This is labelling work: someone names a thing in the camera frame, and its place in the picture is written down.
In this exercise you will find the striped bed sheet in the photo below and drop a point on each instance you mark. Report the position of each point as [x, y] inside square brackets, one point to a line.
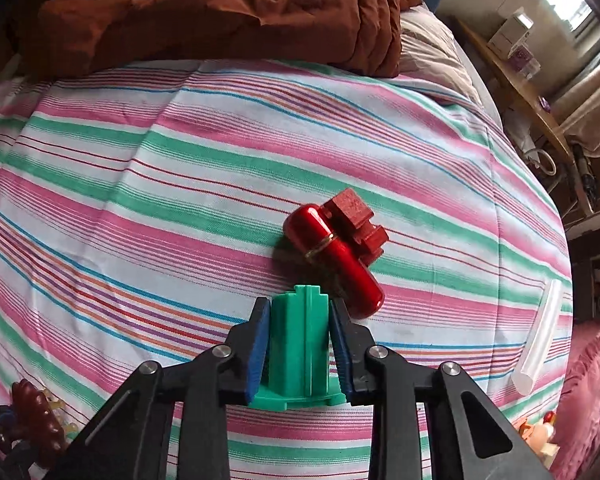
[180, 185]

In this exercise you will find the beige curtain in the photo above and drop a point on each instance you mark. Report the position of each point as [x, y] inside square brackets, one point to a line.
[595, 110]

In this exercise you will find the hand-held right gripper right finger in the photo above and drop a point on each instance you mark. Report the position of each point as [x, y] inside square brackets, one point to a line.
[341, 355]

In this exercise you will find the small purple item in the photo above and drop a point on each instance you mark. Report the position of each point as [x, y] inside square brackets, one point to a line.
[546, 105]

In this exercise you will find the small purple box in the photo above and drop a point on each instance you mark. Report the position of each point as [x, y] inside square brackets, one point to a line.
[521, 57]

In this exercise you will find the green plastic funnel-shaped piece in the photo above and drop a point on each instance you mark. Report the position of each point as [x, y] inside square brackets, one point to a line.
[292, 340]

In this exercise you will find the wooden bedside table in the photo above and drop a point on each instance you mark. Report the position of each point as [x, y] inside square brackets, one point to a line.
[530, 95]

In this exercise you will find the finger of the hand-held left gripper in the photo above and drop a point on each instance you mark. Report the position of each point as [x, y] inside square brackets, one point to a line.
[0, 460]

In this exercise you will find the red wooden block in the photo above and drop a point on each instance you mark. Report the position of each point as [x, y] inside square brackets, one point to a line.
[350, 210]

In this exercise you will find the pink cushion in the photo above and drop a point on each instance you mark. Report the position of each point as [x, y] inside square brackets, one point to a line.
[590, 385]

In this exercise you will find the white carton box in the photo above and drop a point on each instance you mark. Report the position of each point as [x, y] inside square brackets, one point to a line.
[510, 35]

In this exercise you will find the beige pillow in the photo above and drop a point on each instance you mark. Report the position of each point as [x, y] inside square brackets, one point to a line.
[430, 45]

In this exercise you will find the peach toy figure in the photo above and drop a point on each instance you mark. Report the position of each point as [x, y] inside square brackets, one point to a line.
[537, 437]

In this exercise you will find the small white jars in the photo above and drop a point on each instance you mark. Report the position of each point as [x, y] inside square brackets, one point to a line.
[534, 69]

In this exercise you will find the brown toy figure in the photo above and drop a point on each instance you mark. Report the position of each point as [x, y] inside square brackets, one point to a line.
[35, 415]

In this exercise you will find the translucent white plastic container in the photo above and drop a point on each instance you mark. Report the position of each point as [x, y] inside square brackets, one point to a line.
[537, 345]

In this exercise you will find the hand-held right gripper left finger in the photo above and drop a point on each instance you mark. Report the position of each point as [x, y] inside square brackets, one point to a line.
[257, 360]

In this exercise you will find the brown quilt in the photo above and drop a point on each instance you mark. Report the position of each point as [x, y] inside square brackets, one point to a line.
[205, 10]

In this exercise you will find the shiny red capsule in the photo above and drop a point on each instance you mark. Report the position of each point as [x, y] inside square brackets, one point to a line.
[330, 255]

